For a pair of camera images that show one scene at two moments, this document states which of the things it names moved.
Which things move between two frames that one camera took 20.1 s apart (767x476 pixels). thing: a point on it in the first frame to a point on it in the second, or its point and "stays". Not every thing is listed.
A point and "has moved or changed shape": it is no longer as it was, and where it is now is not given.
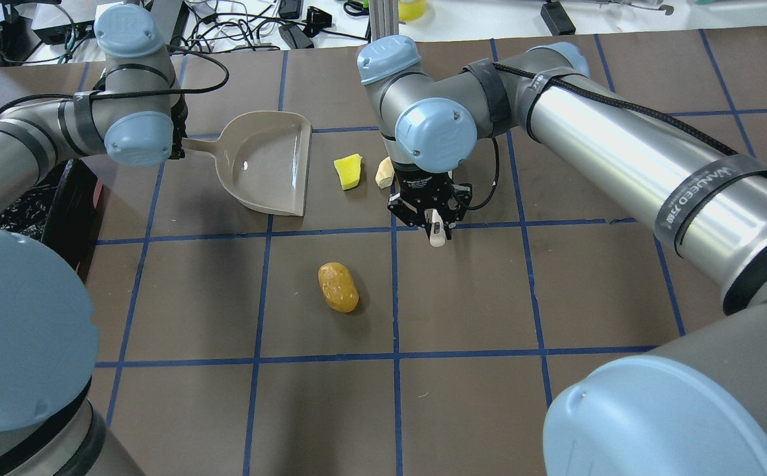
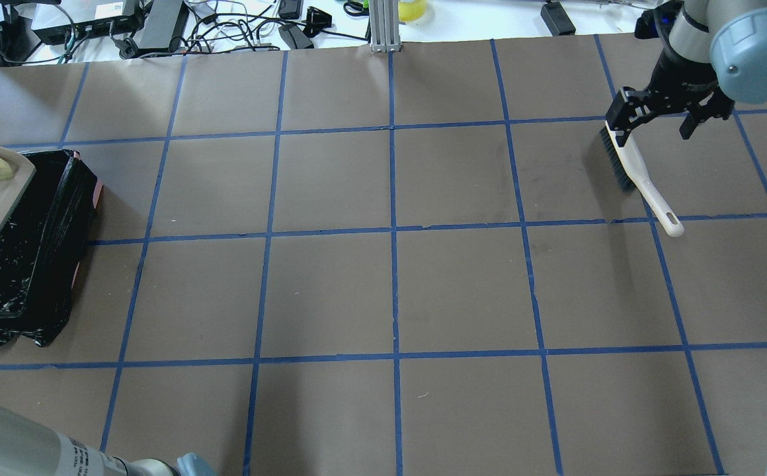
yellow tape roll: [411, 10] stays
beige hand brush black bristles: [438, 234] has moved or changed shape
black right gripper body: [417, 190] to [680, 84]
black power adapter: [557, 18] stays
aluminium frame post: [384, 18] stays
